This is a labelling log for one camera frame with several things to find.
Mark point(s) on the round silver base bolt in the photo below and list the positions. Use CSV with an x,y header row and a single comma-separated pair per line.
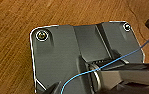
x,y
127,26
42,34

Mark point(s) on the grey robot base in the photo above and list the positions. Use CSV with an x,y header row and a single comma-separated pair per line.
x,y
56,56

